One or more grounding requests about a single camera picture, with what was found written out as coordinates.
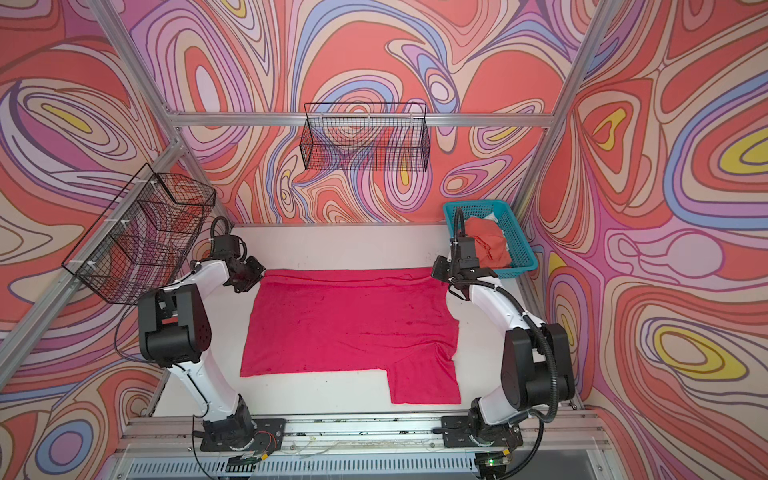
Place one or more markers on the aluminium left wall bar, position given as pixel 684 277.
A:
pixel 17 344

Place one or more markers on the teal plastic basket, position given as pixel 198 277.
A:
pixel 523 258

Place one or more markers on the aluminium frame corner post left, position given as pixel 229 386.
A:
pixel 118 35

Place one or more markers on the aluminium frame corner post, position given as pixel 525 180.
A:
pixel 118 35
pixel 596 31

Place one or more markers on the black wire basket wall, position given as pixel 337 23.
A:
pixel 365 136
pixel 143 238

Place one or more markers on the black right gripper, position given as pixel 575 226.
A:
pixel 440 269

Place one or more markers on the black wire basket left wall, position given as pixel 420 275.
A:
pixel 143 238

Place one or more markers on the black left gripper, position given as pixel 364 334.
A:
pixel 258 273

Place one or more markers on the magenta t shirt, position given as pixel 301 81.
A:
pixel 393 320

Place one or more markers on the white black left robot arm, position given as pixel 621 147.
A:
pixel 175 333

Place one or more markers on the coral red t shirt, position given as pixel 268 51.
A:
pixel 490 243

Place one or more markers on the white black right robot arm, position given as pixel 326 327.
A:
pixel 536 372

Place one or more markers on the aluminium frame corner post right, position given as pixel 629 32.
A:
pixel 596 31

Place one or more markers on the black wire basket back wall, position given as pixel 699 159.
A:
pixel 365 136

